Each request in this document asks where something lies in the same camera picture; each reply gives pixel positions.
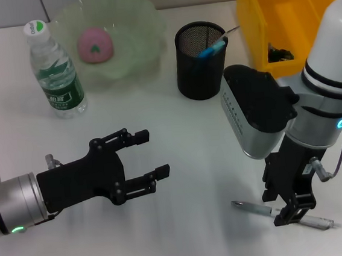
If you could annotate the clear water bottle green label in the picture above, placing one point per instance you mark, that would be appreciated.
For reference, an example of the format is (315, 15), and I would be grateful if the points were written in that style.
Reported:
(61, 93)

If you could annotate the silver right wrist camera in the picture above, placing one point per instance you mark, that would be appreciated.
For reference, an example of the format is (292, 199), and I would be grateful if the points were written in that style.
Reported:
(256, 104)

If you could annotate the green plastic wrapper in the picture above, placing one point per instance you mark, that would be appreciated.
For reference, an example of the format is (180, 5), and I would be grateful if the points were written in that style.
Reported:
(279, 54)

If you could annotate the blue scissors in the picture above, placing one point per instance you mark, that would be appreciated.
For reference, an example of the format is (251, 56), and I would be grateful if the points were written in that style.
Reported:
(212, 50)

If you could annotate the clear plastic ruler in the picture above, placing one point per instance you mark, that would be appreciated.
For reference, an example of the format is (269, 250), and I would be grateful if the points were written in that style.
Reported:
(231, 31)

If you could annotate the translucent green plastic bowl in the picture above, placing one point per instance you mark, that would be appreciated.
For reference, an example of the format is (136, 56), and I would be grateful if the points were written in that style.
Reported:
(133, 47)

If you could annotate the black mesh pen holder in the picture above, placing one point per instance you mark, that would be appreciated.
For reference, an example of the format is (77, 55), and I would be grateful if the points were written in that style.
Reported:
(196, 77)

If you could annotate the yellow plastic storage bin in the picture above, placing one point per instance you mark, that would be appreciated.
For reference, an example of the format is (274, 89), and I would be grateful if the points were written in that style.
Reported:
(286, 8)

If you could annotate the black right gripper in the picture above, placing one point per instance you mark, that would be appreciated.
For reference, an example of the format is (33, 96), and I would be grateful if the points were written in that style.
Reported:
(296, 170)

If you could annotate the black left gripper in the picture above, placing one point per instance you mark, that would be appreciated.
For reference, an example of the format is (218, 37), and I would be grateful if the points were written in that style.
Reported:
(79, 182)

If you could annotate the clear pen silver grip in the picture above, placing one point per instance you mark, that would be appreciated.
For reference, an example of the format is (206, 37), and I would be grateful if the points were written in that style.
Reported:
(254, 207)

